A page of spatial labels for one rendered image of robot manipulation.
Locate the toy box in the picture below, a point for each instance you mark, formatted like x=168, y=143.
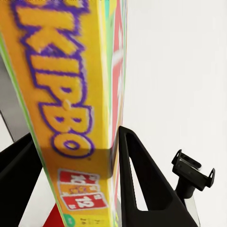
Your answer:
x=10, y=106

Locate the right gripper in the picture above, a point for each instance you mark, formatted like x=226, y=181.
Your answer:
x=189, y=178

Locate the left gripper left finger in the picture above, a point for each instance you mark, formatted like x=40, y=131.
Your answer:
x=20, y=167

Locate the desk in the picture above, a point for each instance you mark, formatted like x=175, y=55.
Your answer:
x=42, y=200

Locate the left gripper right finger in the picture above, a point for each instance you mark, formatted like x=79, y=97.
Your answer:
x=165, y=208

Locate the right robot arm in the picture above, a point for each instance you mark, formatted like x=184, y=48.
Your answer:
x=190, y=178

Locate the board game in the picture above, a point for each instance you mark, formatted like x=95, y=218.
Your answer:
x=67, y=62

